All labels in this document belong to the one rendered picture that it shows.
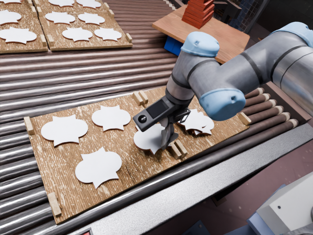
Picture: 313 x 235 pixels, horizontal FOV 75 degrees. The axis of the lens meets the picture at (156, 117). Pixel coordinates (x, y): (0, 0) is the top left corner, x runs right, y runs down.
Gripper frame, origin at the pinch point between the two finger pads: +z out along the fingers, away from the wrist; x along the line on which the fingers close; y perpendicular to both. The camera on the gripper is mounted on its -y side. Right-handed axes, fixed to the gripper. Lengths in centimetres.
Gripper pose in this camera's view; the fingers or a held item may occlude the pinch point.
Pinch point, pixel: (153, 136)
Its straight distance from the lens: 67.6
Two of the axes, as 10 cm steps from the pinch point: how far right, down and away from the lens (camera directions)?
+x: -5.3, -7.3, 4.3
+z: -2.7, 6.3, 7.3
